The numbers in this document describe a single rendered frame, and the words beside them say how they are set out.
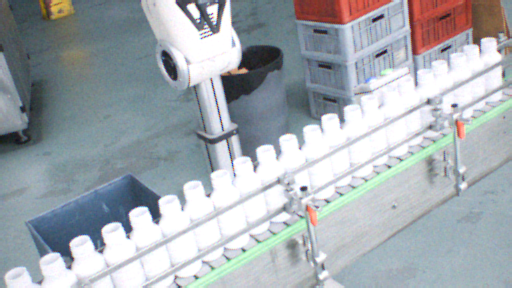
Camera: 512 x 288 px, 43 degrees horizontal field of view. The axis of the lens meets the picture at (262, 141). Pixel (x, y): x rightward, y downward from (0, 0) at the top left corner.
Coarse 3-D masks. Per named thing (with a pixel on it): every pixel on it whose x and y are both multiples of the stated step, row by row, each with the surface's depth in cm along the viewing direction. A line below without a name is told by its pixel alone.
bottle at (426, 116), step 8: (424, 72) 157; (432, 72) 155; (424, 80) 154; (432, 80) 155; (416, 88) 157; (424, 88) 155; (432, 88) 155; (424, 96) 155; (424, 112) 157; (424, 120) 158; (432, 120) 158; (424, 136) 160; (432, 136) 160
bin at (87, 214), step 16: (128, 176) 185; (96, 192) 180; (112, 192) 183; (128, 192) 186; (144, 192) 179; (64, 208) 176; (80, 208) 179; (96, 208) 181; (112, 208) 184; (128, 208) 187; (32, 224) 172; (48, 224) 174; (64, 224) 177; (80, 224) 180; (96, 224) 183; (128, 224) 189; (48, 240) 176; (64, 240) 178; (96, 240) 184; (64, 256) 180
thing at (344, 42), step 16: (400, 0) 393; (368, 16) 377; (384, 16) 388; (400, 16) 398; (304, 32) 392; (320, 32) 409; (336, 32) 373; (352, 32) 372; (368, 32) 382; (384, 32) 392; (400, 32) 401; (304, 48) 398; (320, 48) 388; (336, 48) 378; (352, 48) 374; (368, 48) 384
